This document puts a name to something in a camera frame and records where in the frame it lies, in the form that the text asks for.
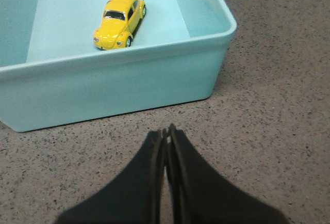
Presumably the yellow toy beetle car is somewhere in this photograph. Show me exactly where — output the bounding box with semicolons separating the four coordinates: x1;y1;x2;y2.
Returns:
93;0;146;50

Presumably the light blue storage box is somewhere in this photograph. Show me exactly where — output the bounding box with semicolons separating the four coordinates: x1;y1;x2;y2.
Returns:
1;0;237;132

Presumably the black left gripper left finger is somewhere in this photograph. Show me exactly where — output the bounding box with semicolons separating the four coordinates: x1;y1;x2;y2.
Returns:
56;131;166;223

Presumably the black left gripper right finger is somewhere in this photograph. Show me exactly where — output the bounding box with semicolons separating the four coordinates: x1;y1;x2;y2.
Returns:
166;124;288;223

